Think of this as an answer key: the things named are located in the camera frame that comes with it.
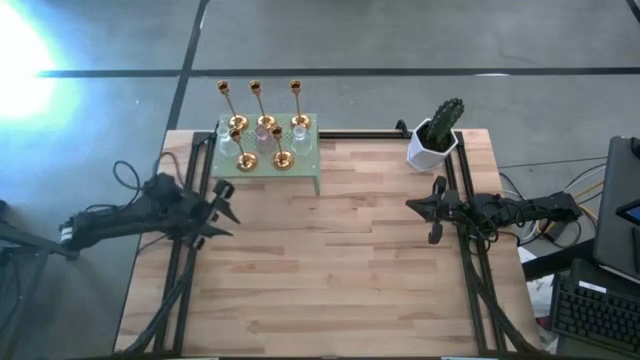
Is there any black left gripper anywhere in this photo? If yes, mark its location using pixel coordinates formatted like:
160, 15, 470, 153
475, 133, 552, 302
172, 179, 242, 252

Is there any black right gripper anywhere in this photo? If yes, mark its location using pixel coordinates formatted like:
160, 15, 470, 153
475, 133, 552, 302
405, 175, 476, 246

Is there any gold candlestick holder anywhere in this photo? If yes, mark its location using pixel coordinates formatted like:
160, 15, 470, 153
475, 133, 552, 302
288, 78, 313, 131
216, 79, 250, 133
270, 124, 295, 172
249, 79, 279, 131
228, 127, 259, 173

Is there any clear glass candle holder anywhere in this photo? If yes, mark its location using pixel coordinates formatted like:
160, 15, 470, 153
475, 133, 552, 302
216, 119, 240, 158
291, 123, 314, 156

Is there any pink glass candle holder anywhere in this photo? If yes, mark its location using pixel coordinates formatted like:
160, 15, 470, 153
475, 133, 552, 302
253, 124, 277, 156

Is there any white plant pot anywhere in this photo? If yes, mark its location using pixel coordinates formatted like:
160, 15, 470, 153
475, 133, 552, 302
405, 117, 460, 174

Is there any green perforated metal shelf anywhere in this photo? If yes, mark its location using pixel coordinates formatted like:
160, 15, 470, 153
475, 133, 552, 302
209, 112, 323, 197

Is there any black workstation stand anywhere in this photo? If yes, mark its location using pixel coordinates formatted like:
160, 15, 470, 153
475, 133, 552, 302
522, 238, 599, 282

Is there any black computer monitor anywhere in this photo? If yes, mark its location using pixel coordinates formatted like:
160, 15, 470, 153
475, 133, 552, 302
592, 134, 640, 287

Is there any black keyboard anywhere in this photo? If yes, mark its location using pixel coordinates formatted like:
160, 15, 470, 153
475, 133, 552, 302
548, 272, 640, 357

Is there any black floor stand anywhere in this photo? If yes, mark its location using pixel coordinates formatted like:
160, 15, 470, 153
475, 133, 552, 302
0, 199, 84, 360

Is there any yellow cable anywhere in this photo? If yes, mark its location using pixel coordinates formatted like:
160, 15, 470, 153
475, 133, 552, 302
537, 180, 604, 237

